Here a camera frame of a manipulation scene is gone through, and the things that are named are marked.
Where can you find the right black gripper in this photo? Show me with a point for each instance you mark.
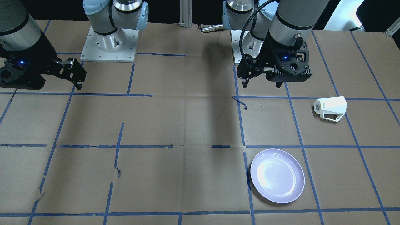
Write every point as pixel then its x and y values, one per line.
pixel 41 53

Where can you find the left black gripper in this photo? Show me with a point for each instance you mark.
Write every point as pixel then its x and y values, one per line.
pixel 268 53

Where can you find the white faceted cup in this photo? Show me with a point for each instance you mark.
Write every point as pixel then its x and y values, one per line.
pixel 331 109

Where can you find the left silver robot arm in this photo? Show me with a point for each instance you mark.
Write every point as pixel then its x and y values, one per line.
pixel 272 38

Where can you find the lavender plate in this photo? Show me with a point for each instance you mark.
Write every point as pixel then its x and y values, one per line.
pixel 277 176

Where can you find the brown paper table cover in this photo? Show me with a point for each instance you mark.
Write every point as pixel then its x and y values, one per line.
pixel 169 139

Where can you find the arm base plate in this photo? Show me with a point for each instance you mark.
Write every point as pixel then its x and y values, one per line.
pixel 117 47
pixel 251 45

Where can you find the silver cable connector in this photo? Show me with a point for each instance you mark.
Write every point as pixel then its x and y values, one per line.
pixel 212 28

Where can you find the aluminium frame post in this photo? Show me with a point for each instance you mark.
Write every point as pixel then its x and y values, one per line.
pixel 185 9

